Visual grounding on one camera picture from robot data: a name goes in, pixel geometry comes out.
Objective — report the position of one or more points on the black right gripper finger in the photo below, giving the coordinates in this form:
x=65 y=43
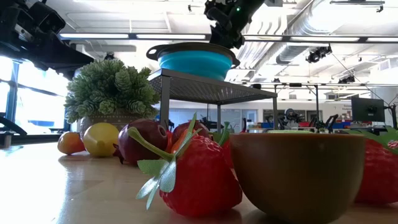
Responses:
x=237 y=40
x=220 y=36

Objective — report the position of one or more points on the black computer monitor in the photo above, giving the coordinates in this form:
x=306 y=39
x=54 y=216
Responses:
x=368 y=109

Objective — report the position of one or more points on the person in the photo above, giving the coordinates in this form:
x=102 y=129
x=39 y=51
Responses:
x=291 y=115

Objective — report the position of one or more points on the blue collapsible colander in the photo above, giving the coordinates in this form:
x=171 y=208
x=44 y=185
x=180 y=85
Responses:
x=196 y=63

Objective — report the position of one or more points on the small orange yellow peach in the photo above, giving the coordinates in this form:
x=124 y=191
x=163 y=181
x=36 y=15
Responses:
x=178 y=143

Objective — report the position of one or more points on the black aluminium table frame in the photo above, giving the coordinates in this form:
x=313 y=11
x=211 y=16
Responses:
x=37 y=139

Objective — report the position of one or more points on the orange plastic tangerine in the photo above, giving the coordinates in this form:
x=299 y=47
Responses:
x=70 y=143

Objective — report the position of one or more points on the black monitor pole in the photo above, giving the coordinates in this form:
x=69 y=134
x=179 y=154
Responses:
x=393 y=116

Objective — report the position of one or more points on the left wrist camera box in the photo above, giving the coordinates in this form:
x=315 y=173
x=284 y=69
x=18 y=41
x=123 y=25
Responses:
x=46 y=17

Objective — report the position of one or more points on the black ceiling track rail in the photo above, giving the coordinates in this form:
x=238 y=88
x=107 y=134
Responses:
x=357 y=2

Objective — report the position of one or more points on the black metal frame stand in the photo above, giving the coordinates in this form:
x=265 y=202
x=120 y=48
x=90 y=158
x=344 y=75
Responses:
x=316 y=102

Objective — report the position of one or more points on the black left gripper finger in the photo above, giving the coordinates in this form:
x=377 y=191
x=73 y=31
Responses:
x=66 y=56

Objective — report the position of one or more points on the black window frame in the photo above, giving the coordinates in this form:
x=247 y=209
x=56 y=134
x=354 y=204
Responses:
x=13 y=93

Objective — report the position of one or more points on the black overhead light bar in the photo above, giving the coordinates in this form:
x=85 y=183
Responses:
x=132 y=36

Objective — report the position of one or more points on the black ceiling track spotlights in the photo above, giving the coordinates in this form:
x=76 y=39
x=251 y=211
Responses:
x=346 y=79
x=318 y=54

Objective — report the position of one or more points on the black curved bracket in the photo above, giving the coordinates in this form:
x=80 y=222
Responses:
x=15 y=127

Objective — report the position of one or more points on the black background robot arm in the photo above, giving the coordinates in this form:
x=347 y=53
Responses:
x=329 y=121

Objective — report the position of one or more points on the red apple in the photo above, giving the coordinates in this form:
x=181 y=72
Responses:
x=182 y=127

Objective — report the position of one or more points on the artificial green succulent plant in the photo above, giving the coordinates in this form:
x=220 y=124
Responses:
x=109 y=87

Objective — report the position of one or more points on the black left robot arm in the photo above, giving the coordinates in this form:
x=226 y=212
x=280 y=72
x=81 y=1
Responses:
x=12 y=15

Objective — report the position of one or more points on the yellow plastic lemon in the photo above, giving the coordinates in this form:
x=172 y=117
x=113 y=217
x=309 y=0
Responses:
x=99 y=138

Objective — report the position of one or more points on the dark red pomegranate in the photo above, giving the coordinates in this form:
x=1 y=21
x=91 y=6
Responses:
x=149 y=130

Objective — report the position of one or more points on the grey perforated metal shelf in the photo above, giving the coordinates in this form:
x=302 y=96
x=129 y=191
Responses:
x=202 y=88

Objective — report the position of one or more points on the silver ventilation duct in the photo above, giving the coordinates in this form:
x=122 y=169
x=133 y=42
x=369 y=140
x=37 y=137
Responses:
x=298 y=25

